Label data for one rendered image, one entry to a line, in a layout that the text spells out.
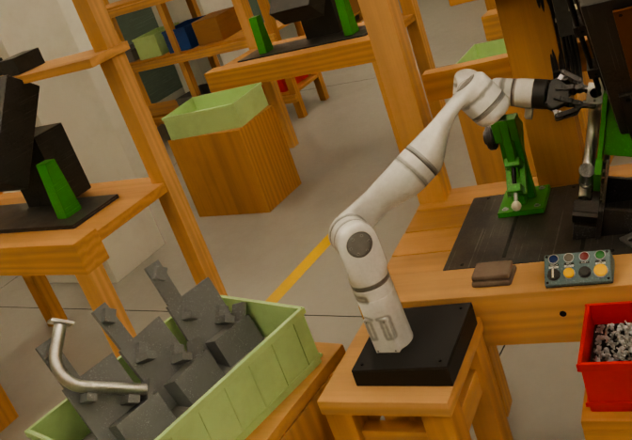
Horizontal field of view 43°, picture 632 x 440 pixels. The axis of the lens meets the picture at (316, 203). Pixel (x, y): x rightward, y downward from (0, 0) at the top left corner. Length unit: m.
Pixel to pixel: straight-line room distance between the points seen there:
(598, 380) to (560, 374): 1.49
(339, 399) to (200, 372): 0.41
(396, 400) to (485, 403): 0.33
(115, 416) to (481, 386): 0.89
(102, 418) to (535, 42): 1.51
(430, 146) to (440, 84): 0.77
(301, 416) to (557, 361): 1.43
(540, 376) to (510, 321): 1.19
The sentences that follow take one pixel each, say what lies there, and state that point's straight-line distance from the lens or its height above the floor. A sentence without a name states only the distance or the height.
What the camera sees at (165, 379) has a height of 0.92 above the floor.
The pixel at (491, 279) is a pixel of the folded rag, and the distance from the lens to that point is 1.99.
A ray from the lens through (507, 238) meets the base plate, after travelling 2.20.
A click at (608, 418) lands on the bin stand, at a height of 0.80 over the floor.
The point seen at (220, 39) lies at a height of 0.86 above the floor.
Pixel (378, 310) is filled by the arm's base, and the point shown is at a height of 1.02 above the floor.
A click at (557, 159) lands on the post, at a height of 0.97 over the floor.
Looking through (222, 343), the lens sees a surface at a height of 0.91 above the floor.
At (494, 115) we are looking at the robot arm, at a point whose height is 1.34.
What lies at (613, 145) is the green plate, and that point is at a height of 1.14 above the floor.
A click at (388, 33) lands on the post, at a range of 2.40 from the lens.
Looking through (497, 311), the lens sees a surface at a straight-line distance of 1.99.
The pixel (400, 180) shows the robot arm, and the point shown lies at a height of 1.27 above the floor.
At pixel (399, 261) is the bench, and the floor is 0.88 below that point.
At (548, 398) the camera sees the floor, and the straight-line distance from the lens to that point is 3.07.
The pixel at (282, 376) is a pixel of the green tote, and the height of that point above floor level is 0.85.
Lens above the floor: 1.91
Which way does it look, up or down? 21 degrees down
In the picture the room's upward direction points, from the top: 20 degrees counter-clockwise
